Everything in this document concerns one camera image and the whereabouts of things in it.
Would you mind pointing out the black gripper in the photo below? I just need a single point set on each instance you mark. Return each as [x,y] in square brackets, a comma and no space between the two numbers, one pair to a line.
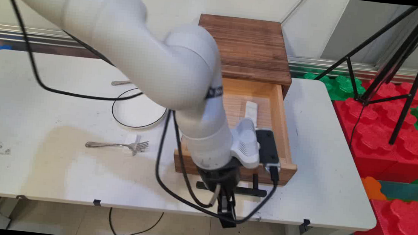
[218,179]

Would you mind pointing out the silver serrated knife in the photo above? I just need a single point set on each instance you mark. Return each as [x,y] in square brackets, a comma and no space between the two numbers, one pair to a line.
[121,83]

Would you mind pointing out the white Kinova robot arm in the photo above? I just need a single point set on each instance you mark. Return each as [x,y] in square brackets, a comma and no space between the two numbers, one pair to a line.
[124,42]

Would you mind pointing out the black table edge clip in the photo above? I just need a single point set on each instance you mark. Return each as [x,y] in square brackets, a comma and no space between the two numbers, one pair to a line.
[97,202]
[306,222]

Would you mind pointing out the white ceramic cutlery rest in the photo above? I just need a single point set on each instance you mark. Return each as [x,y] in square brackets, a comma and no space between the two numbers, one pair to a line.
[252,111]

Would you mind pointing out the clear acrylic rest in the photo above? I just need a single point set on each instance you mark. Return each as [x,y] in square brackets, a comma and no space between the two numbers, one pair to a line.
[137,141]

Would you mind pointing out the white plate with black rim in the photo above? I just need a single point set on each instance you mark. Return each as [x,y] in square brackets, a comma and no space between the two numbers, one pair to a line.
[137,115]

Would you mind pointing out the silver fork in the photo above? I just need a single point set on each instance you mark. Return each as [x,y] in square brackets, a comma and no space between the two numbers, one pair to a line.
[108,145]

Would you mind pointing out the orange foam piece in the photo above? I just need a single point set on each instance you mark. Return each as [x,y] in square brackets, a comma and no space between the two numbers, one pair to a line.
[372,188]

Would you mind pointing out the dark wooden cabinet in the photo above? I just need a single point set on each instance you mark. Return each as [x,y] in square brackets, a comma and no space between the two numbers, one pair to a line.
[249,49]

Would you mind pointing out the teal foam mat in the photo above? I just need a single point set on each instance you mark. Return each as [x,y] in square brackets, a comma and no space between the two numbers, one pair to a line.
[407,191]

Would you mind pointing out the black tripod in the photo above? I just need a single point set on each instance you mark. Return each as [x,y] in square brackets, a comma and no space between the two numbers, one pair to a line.
[407,55]

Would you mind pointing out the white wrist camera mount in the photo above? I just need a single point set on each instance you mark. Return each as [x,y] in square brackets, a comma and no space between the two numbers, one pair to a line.
[246,143]

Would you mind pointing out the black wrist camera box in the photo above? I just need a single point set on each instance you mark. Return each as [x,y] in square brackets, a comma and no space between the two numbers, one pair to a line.
[267,145]

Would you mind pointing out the metal wall rail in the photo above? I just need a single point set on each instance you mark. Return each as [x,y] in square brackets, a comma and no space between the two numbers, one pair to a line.
[349,67]

